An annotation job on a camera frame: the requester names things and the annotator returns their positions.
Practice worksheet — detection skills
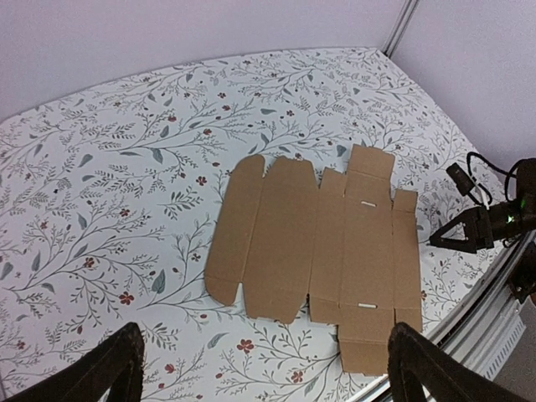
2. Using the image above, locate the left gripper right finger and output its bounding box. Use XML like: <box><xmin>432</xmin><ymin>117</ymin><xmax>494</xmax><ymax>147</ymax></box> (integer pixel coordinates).
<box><xmin>388</xmin><ymin>322</ymin><xmax>523</xmax><ymax>402</ymax></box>

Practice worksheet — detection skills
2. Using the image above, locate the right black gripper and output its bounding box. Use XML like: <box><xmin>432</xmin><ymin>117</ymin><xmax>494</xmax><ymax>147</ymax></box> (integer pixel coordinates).
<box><xmin>429</xmin><ymin>201</ymin><xmax>523</xmax><ymax>254</ymax></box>

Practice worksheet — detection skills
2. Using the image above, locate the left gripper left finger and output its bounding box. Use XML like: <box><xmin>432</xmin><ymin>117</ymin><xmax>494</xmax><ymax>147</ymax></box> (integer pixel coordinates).
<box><xmin>8</xmin><ymin>322</ymin><xmax>145</xmax><ymax>401</ymax></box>

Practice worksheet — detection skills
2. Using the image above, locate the brown cardboard box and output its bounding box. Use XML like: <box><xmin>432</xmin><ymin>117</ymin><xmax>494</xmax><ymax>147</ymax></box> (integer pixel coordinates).
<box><xmin>204</xmin><ymin>145</ymin><xmax>422</xmax><ymax>376</ymax></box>

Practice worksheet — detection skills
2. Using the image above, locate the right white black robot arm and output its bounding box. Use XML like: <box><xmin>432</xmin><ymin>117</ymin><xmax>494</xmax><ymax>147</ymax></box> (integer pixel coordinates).
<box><xmin>430</xmin><ymin>152</ymin><xmax>535</xmax><ymax>254</ymax></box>

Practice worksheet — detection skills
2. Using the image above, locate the floral patterned table mat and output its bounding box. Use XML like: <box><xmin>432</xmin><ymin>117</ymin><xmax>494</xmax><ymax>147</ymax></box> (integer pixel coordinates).
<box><xmin>1</xmin><ymin>48</ymin><xmax>497</xmax><ymax>401</ymax></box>

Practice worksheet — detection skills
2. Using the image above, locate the right black braided cable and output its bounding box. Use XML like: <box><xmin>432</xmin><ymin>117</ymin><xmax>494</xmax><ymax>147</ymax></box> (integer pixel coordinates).
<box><xmin>465</xmin><ymin>151</ymin><xmax>524</xmax><ymax>202</ymax></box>

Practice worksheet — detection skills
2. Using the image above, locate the right aluminium frame post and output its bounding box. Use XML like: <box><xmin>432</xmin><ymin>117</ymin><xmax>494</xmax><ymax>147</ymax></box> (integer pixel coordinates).
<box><xmin>382</xmin><ymin>0</ymin><xmax>420</xmax><ymax>59</ymax></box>

